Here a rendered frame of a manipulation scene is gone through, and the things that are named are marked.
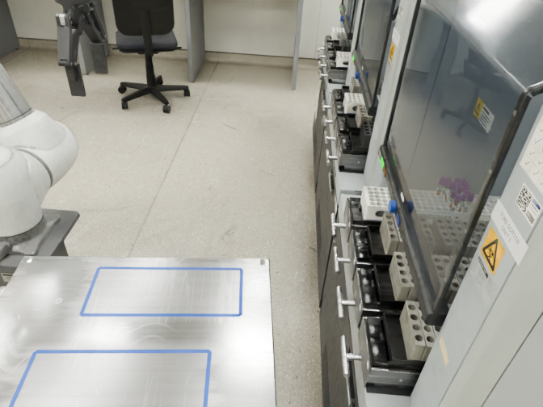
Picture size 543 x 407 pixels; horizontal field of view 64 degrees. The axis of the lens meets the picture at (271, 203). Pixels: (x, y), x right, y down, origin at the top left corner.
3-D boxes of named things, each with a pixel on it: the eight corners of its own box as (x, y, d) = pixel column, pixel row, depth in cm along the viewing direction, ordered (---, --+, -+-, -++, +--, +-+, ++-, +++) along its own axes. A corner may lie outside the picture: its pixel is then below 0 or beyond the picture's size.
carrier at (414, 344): (418, 365, 88) (426, 346, 85) (408, 363, 88) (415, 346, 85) (408, 318, 97) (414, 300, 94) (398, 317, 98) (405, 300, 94)
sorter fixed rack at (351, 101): (410, 111, 191) (414, 97, 187) (415, 121, 183) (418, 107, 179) (342, 106, 191) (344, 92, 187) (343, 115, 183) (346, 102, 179)
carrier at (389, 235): (393, 258, 113) (398, 241, 109) (385, 258, 113) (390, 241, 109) (386, 229, 122) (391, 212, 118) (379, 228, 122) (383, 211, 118)
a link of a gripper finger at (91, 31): (68, 14, 92) (69, 8, 92) (90, 44, 103) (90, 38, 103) (86, 15, 92) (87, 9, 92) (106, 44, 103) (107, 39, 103)
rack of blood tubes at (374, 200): (456, 209, 134) (462, 193, 130) (465, 231, 126) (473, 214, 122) (359, 202, 135) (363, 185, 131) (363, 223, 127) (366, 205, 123)
